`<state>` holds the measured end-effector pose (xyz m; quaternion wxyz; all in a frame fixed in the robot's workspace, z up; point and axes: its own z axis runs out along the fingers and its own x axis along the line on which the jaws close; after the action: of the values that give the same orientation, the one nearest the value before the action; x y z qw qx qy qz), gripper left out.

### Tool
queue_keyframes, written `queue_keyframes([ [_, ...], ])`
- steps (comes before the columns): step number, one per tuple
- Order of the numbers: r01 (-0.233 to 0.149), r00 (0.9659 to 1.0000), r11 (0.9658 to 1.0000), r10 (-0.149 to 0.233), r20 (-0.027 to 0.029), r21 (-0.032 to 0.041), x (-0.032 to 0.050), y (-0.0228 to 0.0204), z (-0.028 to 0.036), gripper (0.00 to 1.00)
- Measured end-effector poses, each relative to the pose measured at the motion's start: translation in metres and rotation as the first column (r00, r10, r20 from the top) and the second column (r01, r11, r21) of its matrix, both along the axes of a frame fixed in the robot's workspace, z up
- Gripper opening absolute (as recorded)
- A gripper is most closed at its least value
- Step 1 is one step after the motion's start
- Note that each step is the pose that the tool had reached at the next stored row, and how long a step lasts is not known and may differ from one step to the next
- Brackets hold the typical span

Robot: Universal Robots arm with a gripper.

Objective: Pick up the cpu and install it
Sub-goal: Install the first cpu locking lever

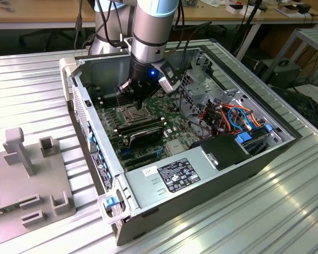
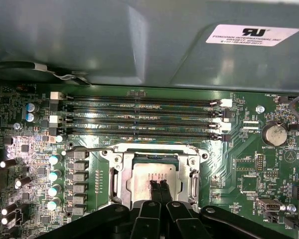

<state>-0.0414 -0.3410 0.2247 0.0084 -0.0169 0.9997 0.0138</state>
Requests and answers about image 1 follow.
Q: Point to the black plastic shroud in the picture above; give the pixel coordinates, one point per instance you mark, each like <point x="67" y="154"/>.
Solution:
<point x="222" y="152"/>

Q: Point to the black power adapter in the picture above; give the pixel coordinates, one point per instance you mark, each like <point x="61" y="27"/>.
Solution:
<point x="304" y="8"/>

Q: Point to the black tripod stand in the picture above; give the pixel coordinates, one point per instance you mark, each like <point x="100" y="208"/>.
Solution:
<point x="250" y="18"/>

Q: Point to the grey metal shelf frame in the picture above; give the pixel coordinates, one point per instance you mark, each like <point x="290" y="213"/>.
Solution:
<point x="315" y="39"/>

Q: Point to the white cardboard box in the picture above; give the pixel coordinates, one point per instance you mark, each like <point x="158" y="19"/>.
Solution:
<point x="234" y="9"/>

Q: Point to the silver power supply box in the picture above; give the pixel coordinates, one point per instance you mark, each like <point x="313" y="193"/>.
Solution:
<point x="148" y="190"/>

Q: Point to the grey open PC case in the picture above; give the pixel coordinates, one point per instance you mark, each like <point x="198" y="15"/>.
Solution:
<point x="214" y="189"/>

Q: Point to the silver CPU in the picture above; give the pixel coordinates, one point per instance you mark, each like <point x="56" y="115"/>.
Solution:
<point x="131" y="115"/>

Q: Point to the blue case release latch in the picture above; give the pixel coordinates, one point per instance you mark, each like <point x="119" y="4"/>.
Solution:
<point x="109" y="203"/>

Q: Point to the silver metal disk bay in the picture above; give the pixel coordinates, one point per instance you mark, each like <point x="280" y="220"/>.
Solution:
<point x="198" y="87"/>

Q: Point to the wooden desk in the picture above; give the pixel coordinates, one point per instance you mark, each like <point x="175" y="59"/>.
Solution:
<point x="214" y="13"/>
<point x="42" y="13"/>

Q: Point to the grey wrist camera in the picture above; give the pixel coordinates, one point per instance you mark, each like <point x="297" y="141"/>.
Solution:
<point x="167" y="79"/>

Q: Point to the brown cardboard box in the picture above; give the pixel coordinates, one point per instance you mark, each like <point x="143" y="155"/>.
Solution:
<point x="289" y="10"/>

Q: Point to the green motherboard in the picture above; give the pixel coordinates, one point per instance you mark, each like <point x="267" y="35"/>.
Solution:
<point x="175" y="124"/>

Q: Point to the blue disk carrier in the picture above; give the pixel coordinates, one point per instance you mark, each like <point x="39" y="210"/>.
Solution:
<point x="243" y="138"/>

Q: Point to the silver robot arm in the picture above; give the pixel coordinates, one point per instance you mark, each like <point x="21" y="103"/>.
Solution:
<point x="151" y="26"/>

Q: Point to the CPU socket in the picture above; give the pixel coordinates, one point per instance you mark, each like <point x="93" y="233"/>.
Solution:
<point x="129" y="122"/>

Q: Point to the thin metal locking lever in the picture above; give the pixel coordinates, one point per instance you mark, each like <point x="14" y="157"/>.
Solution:
<point x="117" y="101"/>

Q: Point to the grey parts rack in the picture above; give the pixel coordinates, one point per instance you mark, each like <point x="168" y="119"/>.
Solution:
<point x="29" y="190"/>

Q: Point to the black graphics card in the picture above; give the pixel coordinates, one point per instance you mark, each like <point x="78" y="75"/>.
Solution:
<point x="145" y="137"/>

